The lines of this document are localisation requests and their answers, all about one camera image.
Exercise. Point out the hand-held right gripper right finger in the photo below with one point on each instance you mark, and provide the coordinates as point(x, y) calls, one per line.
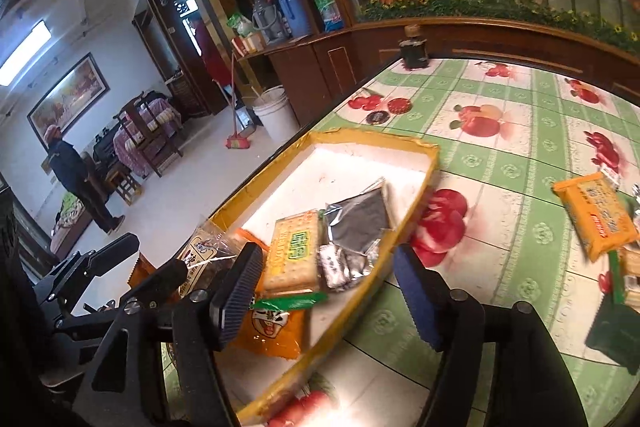
point(420, 302)

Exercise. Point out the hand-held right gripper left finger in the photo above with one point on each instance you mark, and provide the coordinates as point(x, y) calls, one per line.
point(240, 292)

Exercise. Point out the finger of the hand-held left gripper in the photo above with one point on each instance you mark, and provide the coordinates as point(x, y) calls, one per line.
point(85, 267)
point(160, 282)

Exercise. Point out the orange snack packet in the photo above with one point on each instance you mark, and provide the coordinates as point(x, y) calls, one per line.
point(275, 329)
point(142, 272)

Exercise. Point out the clear plum packet cream label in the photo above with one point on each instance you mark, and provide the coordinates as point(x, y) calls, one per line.
point(205, 252)

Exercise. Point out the small clear cracker packet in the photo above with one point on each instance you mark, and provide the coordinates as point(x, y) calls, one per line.
point(295, 252)

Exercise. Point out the small silver foil packet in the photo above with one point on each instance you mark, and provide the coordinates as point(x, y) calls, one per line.
point(342, 269)

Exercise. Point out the large silver foil packet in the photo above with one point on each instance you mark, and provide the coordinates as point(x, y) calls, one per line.
point(362, 222)

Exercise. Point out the white foam box yellow tape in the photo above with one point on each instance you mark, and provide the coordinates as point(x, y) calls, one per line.
point(320, 177)

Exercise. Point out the wooden stool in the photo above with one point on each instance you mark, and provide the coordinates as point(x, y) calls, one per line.
point(125, 187)

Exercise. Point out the green fruit print tablecloth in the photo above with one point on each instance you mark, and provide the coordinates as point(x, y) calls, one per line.
point(500, 187)

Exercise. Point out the wooden chair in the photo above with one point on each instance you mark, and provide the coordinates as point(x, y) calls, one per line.
point(145, 137)

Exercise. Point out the red broom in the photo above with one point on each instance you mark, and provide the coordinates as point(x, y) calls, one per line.
point(239, 139)

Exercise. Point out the table with patterned cloth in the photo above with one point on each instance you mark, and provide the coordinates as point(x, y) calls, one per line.
point(160, 117)

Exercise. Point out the white plastic bucket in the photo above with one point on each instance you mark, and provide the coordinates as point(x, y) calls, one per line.
point(276, 117)

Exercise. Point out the long orange cracker pack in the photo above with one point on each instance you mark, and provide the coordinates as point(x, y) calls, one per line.
point(595, 217)

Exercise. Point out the dark green packet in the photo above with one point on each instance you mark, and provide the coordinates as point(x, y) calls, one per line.
point(617, 337)

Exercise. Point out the green wrapper cracker pack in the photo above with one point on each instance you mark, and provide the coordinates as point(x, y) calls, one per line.
point(627, 277)

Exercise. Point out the ceiling light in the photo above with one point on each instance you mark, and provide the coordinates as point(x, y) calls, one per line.
point(25, 52)

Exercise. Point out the small white labelled packet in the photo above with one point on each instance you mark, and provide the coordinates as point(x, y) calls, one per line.
point(611, 173)

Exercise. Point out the black sandwich cookie pack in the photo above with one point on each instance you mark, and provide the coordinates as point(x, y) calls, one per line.
point(636, 207)

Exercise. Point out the wooden cabinet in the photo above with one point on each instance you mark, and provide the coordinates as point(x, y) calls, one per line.
point(320, 67)

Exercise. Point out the dark glass jar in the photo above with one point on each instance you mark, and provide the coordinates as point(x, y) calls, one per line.
point(414, 49)

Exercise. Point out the green white bag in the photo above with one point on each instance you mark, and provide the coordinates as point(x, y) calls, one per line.
point(240, 26)

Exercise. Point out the grey thermos jug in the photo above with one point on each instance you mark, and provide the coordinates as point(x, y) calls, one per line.
point(266, 22)

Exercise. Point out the blue thermos jug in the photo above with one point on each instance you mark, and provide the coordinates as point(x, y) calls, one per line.
point(295, 12)

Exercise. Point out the blue green plastic bag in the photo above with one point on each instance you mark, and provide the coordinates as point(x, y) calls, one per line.
point(328, 12)

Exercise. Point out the framed wall painting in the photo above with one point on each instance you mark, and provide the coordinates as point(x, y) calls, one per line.
point(67, 97)

